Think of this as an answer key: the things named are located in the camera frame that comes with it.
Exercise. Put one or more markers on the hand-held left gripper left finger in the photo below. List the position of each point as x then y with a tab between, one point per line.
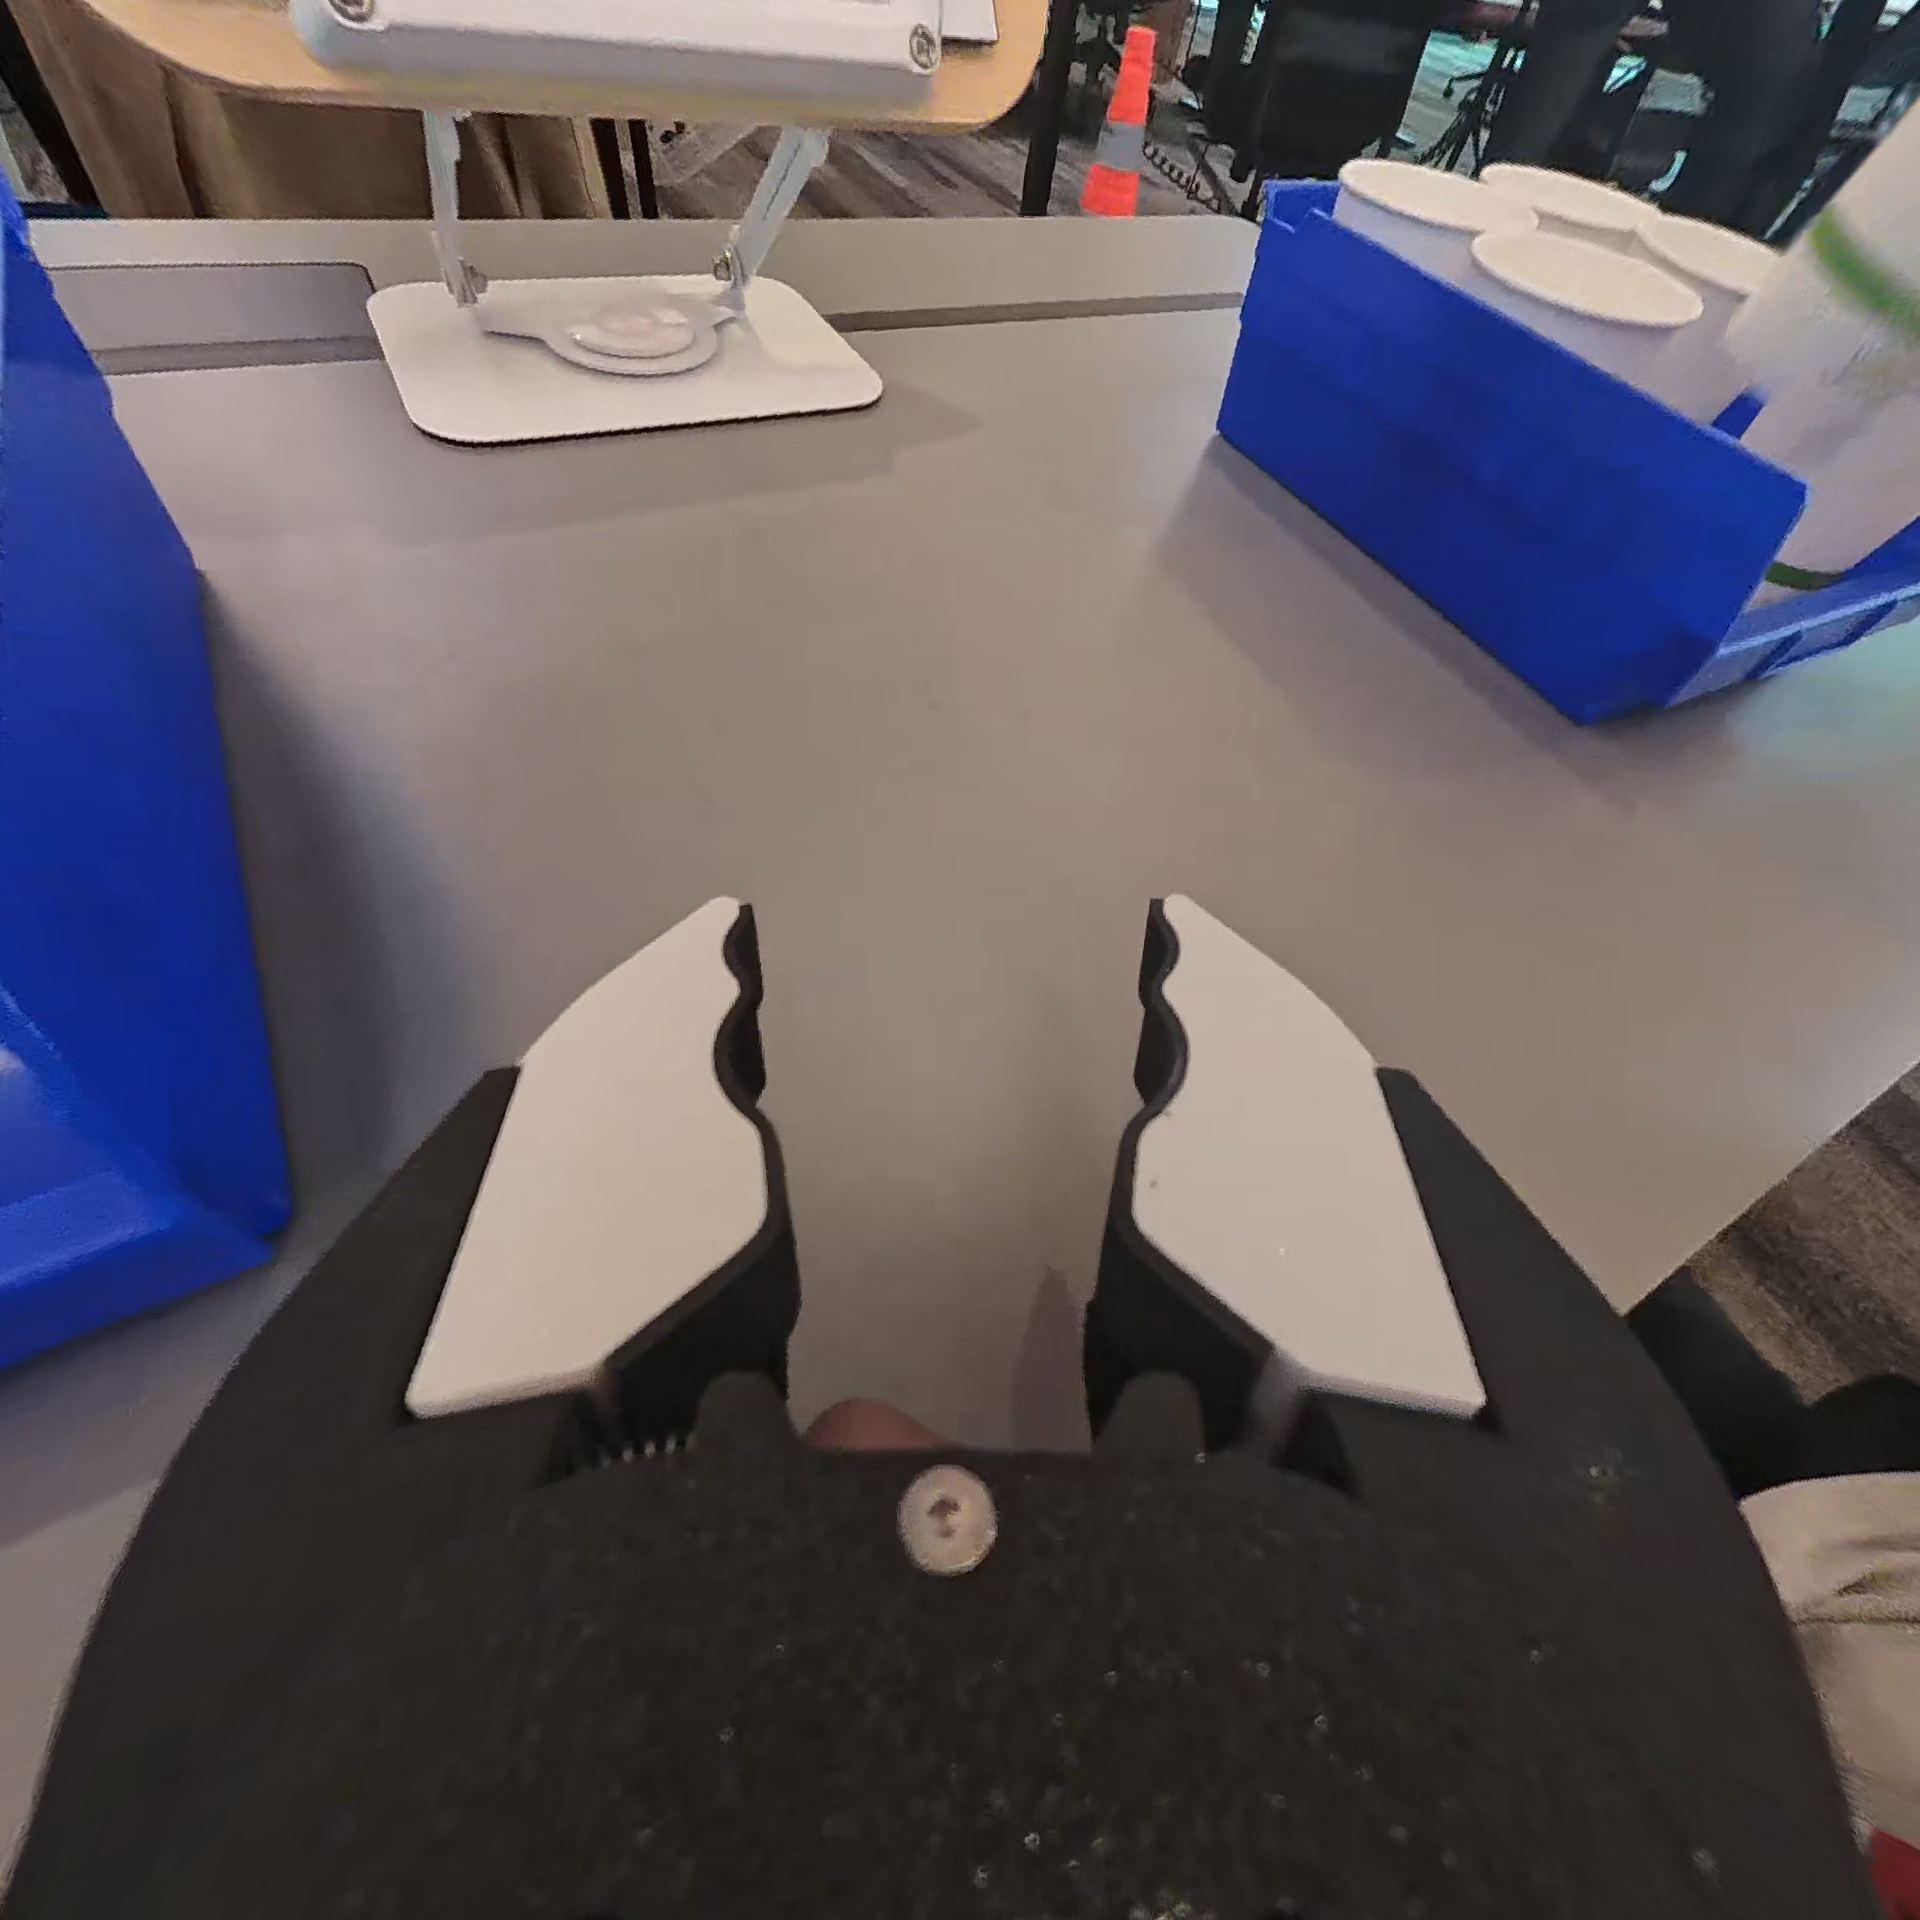
599	1200

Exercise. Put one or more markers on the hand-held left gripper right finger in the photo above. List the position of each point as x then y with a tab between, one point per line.
1289	1200

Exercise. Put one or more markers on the blue plastic bin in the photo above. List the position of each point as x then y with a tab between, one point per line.
1501	495
105	751

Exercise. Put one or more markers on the set of white paper cups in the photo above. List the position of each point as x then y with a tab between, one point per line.
1575	285

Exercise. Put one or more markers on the person's left hand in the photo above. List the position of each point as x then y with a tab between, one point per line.
869	1424

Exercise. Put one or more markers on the instruction sheet on stand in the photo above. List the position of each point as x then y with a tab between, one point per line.
751	375

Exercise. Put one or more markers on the orange traffic cone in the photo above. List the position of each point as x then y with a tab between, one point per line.
1114	182

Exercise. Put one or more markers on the tan cardboard box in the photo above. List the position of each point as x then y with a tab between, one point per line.
224	166

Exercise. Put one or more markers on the black office chair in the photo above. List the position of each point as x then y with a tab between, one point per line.
1319	90

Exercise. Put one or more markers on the wooden document board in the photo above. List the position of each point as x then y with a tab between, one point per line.
998	61

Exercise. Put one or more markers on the printed instruction sheet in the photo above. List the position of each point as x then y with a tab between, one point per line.
967	19

